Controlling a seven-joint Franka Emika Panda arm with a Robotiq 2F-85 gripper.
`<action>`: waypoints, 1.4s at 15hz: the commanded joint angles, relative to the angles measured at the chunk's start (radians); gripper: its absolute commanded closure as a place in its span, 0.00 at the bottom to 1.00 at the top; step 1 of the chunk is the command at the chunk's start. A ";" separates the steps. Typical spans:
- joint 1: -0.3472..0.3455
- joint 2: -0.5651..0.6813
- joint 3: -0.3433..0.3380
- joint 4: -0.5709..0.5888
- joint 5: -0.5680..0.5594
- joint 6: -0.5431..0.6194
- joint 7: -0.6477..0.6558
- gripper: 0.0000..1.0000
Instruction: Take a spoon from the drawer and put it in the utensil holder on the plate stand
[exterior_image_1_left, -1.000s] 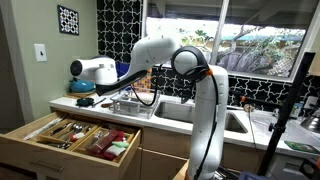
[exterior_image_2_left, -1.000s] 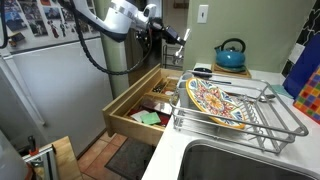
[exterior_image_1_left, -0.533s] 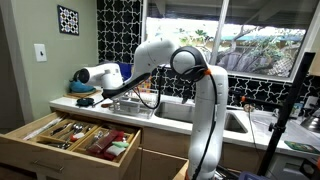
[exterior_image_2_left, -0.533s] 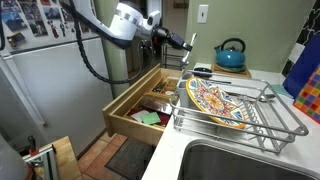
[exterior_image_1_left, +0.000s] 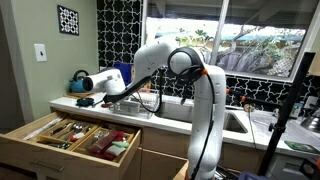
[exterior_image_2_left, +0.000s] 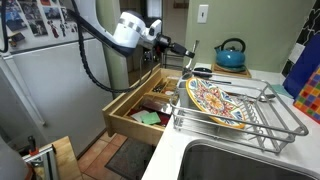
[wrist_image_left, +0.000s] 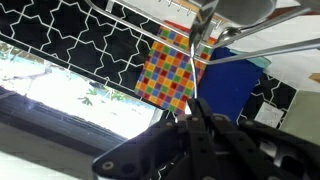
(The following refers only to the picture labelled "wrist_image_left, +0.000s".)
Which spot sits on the kitchen window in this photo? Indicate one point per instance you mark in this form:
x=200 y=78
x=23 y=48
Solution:
x=66 y=100

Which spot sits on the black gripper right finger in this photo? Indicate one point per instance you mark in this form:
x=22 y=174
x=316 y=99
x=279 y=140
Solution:
x=266 y=150

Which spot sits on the light teal cloth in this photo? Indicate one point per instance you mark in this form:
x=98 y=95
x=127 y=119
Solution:
x=256 y=60

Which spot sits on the blue cutting board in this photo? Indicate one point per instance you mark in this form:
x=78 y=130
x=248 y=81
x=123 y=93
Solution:
x=226 y=86

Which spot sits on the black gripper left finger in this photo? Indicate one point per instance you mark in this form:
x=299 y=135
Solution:
x=156 y=153

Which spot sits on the wooden trivet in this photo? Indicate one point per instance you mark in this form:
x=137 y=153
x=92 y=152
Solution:
x=315 y=77

